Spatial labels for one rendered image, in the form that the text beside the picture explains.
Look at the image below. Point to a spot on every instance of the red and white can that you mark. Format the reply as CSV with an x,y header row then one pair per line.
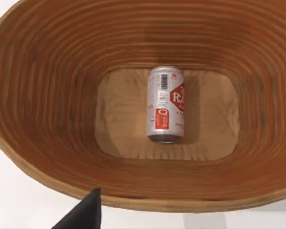
x,y
165,105

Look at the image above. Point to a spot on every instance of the brown woven basket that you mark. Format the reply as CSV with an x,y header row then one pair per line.
x,y
50,95

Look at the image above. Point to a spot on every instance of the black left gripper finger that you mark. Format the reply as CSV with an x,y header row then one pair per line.
x,y
87,212

